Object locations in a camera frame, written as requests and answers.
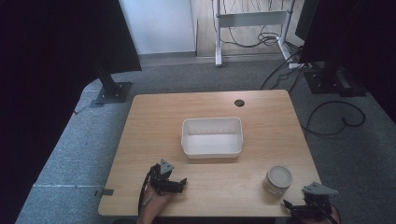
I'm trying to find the looped black floor cable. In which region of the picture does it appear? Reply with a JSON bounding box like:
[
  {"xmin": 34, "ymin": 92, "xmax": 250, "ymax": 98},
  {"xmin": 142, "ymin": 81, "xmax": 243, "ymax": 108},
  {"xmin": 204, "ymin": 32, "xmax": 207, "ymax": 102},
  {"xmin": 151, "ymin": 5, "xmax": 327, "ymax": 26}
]
[{"xmin": 300, "ymin": 100, "xmax": 367, "ymax": 137}]

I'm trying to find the bundle of black cables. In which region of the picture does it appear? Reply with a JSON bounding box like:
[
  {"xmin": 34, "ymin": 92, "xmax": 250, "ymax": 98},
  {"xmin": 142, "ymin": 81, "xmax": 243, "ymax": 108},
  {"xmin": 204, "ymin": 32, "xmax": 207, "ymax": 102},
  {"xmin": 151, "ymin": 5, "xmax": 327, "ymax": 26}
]
[{"xmin": 211, "ymin": 0, "xmax": 304, "ymax": 50}]

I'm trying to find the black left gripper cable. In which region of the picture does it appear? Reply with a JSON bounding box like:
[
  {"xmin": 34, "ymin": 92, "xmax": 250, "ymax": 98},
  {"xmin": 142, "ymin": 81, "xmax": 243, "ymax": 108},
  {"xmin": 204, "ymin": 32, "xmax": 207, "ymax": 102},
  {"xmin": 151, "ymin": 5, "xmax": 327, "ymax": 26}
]
[{"xmin": 137, "ymin": 163, "xmax": 157, "ymax": 217}]

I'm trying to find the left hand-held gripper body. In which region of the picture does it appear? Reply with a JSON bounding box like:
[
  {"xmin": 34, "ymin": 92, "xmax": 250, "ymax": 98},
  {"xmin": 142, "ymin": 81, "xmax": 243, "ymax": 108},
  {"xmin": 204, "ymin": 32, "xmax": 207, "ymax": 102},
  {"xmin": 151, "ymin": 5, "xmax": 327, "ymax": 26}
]
[{"xmin": 148, "ymin": 159, "xmax": 177, "ymax": 196}]

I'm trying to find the white power strip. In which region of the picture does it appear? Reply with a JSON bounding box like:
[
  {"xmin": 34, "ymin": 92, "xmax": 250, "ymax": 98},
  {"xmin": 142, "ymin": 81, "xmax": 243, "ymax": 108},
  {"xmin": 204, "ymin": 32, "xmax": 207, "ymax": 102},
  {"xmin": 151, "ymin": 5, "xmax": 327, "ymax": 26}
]
[{"xmin": 288, "ymin": 63, "xmax": 314, "ymax": 70}]

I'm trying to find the white plastic bin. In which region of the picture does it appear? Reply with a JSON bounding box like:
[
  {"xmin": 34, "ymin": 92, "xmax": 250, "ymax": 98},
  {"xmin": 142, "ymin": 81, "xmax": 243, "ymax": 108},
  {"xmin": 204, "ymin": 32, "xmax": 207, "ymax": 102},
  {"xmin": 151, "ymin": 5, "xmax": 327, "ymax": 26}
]
[{"xmin": 180, "ymin": 117, "xmax": 244, "ymax": 160}]

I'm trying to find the person's right hand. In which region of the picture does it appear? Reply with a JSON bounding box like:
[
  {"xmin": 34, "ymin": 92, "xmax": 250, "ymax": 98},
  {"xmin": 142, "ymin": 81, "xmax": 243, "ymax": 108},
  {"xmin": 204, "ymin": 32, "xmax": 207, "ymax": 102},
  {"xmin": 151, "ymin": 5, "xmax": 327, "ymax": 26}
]
[{"xmin": 306, "ymin": 207, "xmax": 342, "ymax": 224}]

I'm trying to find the black curtain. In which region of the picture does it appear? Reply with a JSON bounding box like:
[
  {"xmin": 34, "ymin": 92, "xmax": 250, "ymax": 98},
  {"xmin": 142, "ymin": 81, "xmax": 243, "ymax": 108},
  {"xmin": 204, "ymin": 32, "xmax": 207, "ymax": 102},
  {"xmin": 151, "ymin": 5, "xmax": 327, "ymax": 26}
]
[
  {"xmin": 298, "ymin": 0, "xmax": 396, "ymax": 124},
  {"xmin": 0, "ymin": 0, "xmax": 143, "ymax": 224}
]

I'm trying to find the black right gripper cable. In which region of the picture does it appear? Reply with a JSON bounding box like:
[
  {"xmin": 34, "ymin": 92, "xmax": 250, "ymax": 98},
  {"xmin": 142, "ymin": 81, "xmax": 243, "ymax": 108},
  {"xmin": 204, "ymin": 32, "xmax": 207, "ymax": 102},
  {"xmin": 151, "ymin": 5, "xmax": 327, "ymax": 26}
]
[{"xmin": 306, "ymin": 195, "xmax": 341, "ymax": 224}]

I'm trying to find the grey table edge bracket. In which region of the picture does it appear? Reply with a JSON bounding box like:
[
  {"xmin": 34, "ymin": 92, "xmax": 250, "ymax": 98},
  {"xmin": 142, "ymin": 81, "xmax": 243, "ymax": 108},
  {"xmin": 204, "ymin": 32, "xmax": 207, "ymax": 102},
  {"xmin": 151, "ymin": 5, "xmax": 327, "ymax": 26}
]
[{"xmin": 93, "ymin": 189, "xmax": 115, "ymax": 198}]

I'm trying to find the white metal frame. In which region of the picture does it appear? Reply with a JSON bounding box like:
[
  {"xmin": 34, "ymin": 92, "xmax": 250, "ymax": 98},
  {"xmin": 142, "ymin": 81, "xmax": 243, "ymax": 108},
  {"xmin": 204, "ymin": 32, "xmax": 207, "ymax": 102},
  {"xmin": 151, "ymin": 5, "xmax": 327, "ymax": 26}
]
[{"xmin": 213, "ymin": 0, "xmax": 297, "ymax": 68}]

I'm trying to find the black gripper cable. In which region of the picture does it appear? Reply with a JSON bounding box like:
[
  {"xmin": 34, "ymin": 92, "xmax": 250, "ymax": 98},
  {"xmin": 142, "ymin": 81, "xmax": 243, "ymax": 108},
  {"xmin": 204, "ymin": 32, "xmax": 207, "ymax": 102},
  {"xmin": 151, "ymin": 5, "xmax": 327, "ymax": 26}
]
[
  {"xmin": 137, "ymin": 163, "xmax": 157, "ymax": 217},
  {"xmin": 306, "ymin": 195, "xmax": 341, "ymax": 224}
]

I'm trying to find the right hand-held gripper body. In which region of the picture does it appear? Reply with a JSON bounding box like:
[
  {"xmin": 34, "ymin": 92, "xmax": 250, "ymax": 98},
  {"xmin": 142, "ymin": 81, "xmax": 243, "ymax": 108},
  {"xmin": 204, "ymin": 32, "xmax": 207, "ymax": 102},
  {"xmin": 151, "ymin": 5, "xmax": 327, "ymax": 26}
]
[{"xmin": 291, "ymin": 181, "xmax": 340, "ymax": 222}]

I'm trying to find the black metal stand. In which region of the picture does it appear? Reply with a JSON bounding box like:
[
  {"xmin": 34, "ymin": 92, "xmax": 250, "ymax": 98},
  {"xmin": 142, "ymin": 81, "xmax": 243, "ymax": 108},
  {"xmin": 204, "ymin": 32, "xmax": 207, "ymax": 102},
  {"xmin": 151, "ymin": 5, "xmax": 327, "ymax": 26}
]
[
  {"xmin": 93, "ymin": 62, "xmax": 134, "ymax": 105},
  {"xmin": 303, "ymin": 60, "xmax": 368, "ymax": 98}
]

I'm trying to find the round can with grey lid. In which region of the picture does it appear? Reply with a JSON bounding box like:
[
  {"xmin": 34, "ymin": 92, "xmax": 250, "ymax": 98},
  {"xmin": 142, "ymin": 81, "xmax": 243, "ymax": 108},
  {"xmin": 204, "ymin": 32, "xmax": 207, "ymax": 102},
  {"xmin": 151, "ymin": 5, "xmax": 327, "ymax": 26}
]
[{"xmin": 263, "ymin": 165, "xmax": 294, "ymax": 197}]

